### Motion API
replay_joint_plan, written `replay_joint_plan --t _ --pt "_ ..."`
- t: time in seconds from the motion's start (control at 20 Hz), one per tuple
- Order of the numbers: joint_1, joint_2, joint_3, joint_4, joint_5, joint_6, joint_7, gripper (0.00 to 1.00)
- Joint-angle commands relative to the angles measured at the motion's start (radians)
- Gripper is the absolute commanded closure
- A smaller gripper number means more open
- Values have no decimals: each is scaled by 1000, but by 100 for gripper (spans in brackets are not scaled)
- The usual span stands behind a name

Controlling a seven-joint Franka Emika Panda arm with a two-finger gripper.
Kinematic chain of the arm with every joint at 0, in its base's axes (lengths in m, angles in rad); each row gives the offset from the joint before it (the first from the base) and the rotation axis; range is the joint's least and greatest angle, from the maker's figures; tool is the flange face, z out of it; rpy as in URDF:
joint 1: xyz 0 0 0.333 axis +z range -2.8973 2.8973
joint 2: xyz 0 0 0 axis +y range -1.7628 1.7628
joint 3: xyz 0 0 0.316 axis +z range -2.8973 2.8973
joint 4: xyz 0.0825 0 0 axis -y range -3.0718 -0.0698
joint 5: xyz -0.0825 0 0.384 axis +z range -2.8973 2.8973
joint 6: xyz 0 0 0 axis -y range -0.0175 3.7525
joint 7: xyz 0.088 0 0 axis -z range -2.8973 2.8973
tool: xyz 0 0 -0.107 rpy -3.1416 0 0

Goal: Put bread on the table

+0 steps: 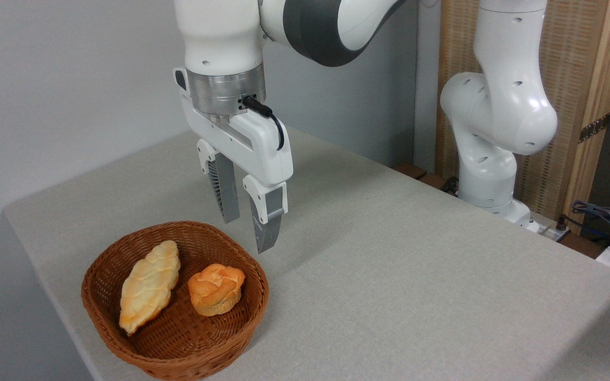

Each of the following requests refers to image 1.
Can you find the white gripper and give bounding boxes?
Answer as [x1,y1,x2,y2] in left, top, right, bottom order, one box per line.
[173,68,294,254]

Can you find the round orange bread roll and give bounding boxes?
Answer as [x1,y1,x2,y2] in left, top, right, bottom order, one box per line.
[187,263,246,317]

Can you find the long braided bread loaf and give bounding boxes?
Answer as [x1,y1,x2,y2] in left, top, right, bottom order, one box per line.
[119,240,182,337]

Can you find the brown wicker basket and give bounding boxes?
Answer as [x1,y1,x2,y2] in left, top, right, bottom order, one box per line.
[81,221,270,380]

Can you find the bamboo folding screen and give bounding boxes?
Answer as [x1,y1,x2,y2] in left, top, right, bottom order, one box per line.
[435,0,610,234]

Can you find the metal screen hinge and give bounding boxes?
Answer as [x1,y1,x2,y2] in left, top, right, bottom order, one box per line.
[578,112,610,144]

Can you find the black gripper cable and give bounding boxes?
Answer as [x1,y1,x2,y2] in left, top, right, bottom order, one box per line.
[242,95,286,152]

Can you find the dark cable bundle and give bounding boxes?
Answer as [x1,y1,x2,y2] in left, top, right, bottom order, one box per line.
[571,199,610,241]

